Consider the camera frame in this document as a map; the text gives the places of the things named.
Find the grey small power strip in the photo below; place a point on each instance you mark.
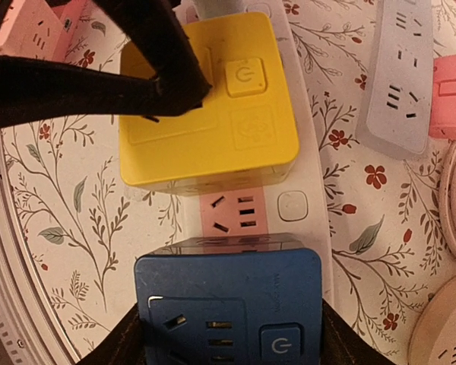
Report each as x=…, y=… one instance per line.
x=395, y=114

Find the pink cube socket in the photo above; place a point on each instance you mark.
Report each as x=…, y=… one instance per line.
x=40, y=29

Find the pink round power socket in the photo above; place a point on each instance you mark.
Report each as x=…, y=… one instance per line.
x=434, y=337

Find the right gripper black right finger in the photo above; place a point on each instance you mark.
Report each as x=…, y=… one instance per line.
x=340, y=345

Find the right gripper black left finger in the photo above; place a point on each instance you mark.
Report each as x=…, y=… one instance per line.
x=123, y=345

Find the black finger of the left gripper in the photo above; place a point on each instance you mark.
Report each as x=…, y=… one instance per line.
x=154, y=29
x=33, y=89

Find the yellow cube socket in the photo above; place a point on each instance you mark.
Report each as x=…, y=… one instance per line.
x=245, y=123

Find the dark blue cube socket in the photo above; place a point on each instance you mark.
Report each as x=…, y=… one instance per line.
x=231, y=300

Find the pink adapter plug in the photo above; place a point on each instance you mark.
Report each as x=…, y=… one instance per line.
x=443, y=108

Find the white long power strip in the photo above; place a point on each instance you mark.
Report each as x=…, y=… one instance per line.
x=289, y=199

